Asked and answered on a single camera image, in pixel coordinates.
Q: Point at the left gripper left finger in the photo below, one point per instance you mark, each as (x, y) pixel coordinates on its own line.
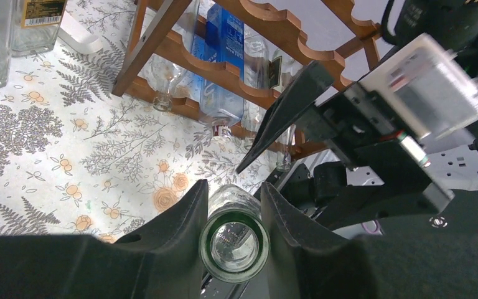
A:
(158, 260)

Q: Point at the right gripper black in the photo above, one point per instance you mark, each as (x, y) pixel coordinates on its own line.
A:
(362, 130)

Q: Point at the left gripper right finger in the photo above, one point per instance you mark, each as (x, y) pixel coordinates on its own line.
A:
(420, 265)

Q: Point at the clear glass flask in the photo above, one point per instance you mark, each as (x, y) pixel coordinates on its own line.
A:
(234, 244)

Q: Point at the blue glass bottle silver cap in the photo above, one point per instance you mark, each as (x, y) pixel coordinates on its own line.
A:
(223, 48)

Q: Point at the small clear glass bottle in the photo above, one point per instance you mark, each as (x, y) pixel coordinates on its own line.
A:
(161, 74)

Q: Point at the clear glass wine bottle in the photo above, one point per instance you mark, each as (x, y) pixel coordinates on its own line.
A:
(282, 69)

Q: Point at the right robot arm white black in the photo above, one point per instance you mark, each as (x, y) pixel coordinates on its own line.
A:
(452, 24)

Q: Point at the clear bottle black gold cap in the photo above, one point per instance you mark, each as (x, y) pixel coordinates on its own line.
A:
(35, 25)

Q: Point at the floral table mat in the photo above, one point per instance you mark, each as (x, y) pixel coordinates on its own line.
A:
(75, 159)

